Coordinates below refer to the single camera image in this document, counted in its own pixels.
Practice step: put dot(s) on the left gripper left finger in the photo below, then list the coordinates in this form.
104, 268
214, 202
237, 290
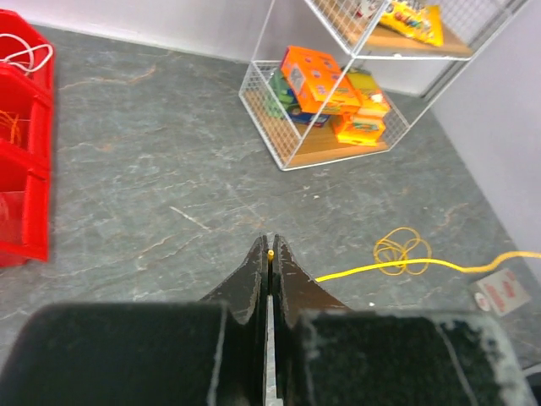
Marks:
211, 351

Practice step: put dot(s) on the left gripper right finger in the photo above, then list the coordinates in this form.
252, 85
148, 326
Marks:
329, 354

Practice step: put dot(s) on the small card on table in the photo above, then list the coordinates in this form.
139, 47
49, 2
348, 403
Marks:
499, 293

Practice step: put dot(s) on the orange snack box right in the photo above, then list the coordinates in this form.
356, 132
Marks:
366, 125

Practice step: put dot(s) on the orange snack box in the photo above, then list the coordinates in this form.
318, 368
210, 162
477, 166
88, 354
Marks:
316, 80
366, 125

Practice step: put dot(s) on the green snack box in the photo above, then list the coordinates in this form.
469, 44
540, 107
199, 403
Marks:
283, 99

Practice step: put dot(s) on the orange snack box left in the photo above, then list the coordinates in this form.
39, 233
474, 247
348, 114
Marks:
316, 80

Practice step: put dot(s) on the red storage bin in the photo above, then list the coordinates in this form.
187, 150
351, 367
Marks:
27, 113

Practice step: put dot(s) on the yellow candy bag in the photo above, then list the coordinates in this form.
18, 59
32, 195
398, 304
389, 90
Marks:
415, 20

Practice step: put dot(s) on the white wire shelf rack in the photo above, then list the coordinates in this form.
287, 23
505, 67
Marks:
411, 74

